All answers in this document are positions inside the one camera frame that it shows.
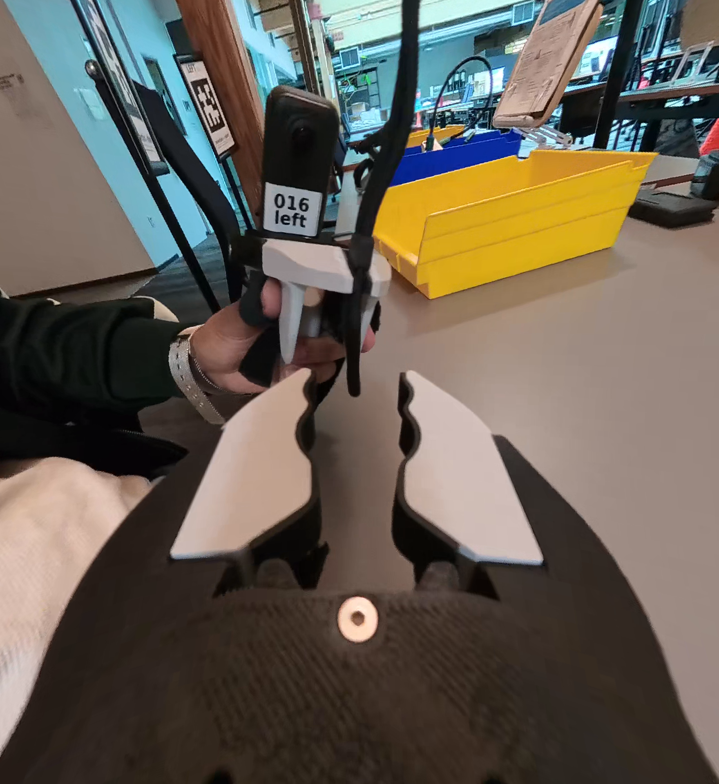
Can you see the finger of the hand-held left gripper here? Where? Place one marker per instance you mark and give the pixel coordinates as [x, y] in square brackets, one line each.
[304, 263]
[381, 279]

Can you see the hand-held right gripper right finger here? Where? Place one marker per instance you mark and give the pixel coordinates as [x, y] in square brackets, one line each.
[463, 484]

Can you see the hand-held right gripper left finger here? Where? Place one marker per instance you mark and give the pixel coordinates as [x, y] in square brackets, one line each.
[255, 471]

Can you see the yellow storage bin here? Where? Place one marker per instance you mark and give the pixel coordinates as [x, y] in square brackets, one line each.
[506, 226]

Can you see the grey desk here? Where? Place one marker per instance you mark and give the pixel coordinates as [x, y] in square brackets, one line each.
[580, 398]

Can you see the wooden background desk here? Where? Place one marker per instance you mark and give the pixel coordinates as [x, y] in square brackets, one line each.
[672, 92]

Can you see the person's left hand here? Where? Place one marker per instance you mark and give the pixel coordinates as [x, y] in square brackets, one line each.
[224, 349]

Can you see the black framed marker sign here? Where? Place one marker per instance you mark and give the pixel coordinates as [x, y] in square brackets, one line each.
[209, 104]

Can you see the grey wristwatch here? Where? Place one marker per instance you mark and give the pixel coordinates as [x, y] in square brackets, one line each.
[191, 373]

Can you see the small yellow bin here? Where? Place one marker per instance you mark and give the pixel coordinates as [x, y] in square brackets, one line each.
[433, 135]

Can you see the blue storage bin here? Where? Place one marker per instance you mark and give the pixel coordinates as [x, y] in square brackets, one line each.
[457, 156]

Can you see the white panel stand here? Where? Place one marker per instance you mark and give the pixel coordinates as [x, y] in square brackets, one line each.
[543, 136]

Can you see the large cardboard panel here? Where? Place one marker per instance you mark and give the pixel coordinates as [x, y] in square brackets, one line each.
[549, 61]

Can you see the black flat case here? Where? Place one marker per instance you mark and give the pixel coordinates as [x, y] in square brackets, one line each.
[672, 208]

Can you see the black pole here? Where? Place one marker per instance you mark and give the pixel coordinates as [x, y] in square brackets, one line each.
[617, 73]

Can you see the small cardboard panel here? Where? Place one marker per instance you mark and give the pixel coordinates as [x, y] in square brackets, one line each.
[709, 21]

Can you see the wooden post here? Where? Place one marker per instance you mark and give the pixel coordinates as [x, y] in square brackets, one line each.
[224, 73]

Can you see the black floor sign frame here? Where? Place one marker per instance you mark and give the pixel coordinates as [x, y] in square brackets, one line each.
[182, 165]

